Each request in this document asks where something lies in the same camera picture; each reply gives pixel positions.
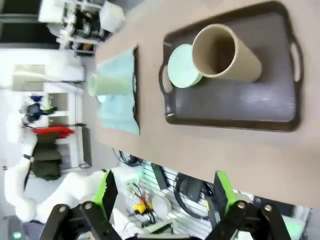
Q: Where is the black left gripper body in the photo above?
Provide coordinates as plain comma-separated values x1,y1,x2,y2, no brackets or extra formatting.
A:
21,102,45,124

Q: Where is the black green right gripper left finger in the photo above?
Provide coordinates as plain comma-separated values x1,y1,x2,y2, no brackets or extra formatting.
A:
37,169,119,240

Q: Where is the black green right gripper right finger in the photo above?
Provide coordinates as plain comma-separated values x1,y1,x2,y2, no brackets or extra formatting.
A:
207,170,292,240

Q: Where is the teal cloth mat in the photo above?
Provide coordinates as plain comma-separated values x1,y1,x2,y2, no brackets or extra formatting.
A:
96,47,141,136

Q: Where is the tall light green tumbler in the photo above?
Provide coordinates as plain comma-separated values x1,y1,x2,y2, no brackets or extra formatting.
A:
87,74,131,97

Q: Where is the tall brown tumbler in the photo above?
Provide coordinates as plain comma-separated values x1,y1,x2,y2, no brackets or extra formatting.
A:
191,23,263,83

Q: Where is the pale green round plate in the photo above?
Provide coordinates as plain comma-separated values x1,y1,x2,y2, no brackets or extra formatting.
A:
167,43,204,88

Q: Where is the white shelf cabinet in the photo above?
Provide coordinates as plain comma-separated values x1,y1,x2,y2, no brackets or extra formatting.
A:
47,91,70,125

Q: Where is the red object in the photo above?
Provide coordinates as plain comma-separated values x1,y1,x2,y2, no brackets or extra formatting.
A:
31,126,76,139

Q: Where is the yellow connector box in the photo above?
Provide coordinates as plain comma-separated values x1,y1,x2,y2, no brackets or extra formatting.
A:
134,201,154,215

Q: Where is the dark green bundle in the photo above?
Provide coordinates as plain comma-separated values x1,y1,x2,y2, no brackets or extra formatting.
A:
32,142,62,180

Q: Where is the white round dish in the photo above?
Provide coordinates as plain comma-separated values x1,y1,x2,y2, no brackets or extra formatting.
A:
151,194,172,218

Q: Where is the black power adapter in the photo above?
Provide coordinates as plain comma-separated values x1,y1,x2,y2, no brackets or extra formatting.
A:
152,163,170,190

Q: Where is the cluttered white equipment bench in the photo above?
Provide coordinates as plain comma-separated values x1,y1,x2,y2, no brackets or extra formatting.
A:
39,0,101,57

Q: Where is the white air purifier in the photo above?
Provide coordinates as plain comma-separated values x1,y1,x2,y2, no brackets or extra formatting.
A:
99,2,126,33

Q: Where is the coiled black cable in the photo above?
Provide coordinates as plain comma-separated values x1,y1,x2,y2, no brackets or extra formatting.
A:
173,172,208,215

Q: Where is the grey panel with black frame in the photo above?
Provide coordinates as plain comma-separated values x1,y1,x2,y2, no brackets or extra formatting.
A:
79,123,93,169

